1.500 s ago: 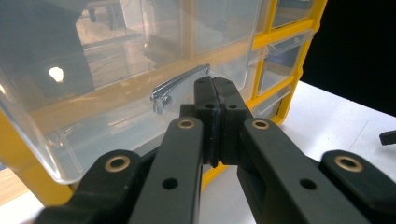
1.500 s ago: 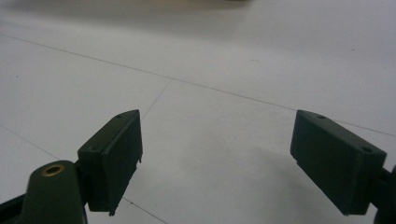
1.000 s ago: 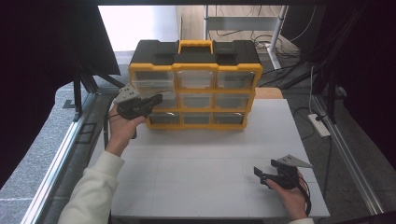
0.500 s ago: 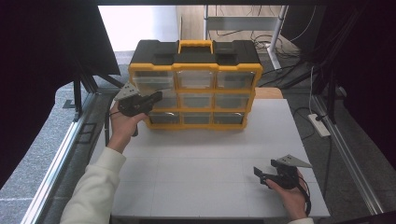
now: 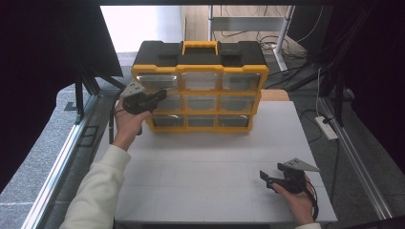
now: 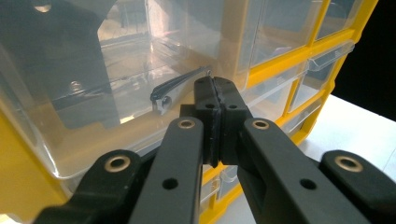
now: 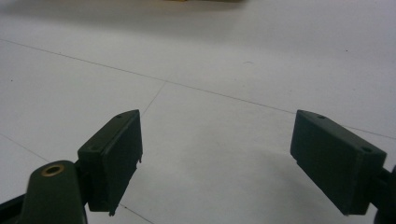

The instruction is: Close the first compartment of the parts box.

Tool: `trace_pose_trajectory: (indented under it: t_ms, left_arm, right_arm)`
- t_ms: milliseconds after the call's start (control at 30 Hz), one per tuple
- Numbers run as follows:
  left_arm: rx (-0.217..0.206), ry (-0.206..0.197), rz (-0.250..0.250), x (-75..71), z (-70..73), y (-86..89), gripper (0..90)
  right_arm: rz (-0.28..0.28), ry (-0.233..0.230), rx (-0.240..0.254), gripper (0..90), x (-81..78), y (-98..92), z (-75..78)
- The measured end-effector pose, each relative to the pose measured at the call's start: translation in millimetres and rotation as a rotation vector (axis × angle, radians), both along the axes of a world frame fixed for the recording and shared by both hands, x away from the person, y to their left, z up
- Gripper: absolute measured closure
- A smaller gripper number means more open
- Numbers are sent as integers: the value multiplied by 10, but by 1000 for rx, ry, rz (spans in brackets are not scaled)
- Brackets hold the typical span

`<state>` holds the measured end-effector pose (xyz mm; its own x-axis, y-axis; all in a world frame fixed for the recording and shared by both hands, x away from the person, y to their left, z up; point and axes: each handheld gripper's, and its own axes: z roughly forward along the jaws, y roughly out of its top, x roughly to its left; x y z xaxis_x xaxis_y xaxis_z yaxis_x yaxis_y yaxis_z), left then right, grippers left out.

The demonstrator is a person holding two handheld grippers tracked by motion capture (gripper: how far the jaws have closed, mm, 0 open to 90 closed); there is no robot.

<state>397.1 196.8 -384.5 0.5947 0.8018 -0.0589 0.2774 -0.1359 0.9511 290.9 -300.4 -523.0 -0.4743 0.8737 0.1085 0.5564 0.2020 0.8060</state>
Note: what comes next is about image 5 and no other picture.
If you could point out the person's right hand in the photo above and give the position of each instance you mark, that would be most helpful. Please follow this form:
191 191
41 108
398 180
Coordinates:
297 205

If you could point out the set of clear drawers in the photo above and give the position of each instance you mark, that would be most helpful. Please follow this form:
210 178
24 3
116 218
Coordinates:
203 82

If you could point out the yellow black organizer cabinet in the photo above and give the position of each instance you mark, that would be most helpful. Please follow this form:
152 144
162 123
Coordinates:
203 79

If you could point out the white power strip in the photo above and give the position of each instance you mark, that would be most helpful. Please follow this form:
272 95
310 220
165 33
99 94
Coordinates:
326 128

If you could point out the black metal stand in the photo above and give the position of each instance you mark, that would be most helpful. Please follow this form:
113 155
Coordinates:
79 98
339 101

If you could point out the person's left hand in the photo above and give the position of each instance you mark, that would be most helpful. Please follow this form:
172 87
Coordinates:
127 127

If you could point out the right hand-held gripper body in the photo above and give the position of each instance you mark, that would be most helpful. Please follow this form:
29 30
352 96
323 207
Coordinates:
294 181

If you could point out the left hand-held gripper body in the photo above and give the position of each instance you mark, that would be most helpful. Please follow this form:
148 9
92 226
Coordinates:
137 101

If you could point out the grey metal desk frame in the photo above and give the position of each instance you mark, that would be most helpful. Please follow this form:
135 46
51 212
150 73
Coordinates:
246 24

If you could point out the black curtain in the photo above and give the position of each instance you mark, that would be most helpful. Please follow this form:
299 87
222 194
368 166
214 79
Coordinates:
379 79
38 63

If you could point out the clear plastic organizer drawer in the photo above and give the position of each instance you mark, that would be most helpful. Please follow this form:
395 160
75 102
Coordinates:
168 104

